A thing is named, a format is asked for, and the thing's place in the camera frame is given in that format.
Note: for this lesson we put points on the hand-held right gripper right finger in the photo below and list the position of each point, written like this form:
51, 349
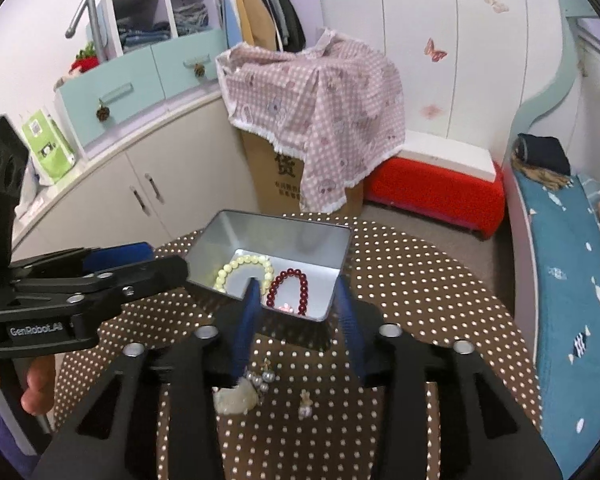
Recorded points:
351, 332

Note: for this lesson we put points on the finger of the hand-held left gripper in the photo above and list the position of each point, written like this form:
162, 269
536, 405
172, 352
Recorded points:
122, 256
150, 280

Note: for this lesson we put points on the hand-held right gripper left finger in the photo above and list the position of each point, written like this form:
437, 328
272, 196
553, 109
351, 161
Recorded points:
244, 325

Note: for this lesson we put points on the pearl brooch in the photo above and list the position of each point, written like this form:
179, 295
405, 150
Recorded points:
265, 377

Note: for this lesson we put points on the small rabbit earring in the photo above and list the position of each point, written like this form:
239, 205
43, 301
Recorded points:
305, 408

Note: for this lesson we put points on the metal tin box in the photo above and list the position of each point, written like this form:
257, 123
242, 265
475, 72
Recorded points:
280, 240

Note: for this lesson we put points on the person's left hand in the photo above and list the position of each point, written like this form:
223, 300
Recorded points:
36, 390

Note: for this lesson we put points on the green paper bag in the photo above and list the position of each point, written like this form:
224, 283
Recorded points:
50, 150

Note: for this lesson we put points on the white low cabinet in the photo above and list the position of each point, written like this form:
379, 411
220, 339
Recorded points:
130, 185

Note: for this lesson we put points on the brown polka dot tablecloth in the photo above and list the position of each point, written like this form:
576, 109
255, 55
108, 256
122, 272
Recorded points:
430, 310

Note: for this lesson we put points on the wide teal drawer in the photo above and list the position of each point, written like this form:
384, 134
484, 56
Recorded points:
85, 110

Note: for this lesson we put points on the pine cone ornament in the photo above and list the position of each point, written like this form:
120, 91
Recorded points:
102, 112
198, 69

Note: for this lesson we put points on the cardboard box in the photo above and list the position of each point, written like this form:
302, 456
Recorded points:
275, 175

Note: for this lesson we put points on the red bench with white top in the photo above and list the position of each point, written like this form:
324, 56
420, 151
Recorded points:
430, 190

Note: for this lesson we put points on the folded blue jeans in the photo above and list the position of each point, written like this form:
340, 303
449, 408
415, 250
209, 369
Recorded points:
190, 17
140, 37

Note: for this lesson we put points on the narrow teal drawer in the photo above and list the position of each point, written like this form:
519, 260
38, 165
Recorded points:
180, 60

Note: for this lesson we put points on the pink checked cloth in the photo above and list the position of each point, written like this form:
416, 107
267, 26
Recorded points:
320, 110

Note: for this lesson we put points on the faint pink butterfly sticker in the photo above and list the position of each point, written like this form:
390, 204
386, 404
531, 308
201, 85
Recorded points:
430, 110

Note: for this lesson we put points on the folded tan clothing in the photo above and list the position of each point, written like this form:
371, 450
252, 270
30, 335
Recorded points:
545, 178

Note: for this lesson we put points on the folded dark clothing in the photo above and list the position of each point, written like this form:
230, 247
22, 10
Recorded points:
545, 152

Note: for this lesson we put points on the light blue hanging shirt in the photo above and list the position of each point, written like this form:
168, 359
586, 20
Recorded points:
226, 5

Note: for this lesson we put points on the tan hanging coat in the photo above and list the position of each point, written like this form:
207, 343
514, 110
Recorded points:
252, 15

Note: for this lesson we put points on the dark hanging jacket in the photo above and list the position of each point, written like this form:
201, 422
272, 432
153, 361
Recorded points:
287, 15

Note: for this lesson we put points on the red butterfly sticker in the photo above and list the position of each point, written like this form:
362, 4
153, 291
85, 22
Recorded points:
435, 51

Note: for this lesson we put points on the white wardrobe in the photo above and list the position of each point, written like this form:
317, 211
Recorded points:
380, 35

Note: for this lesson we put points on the beige butterfly sticker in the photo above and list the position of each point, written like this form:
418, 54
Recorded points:
495, 0

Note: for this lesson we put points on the teal bunk bed frame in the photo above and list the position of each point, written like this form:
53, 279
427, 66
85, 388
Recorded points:
555, 90

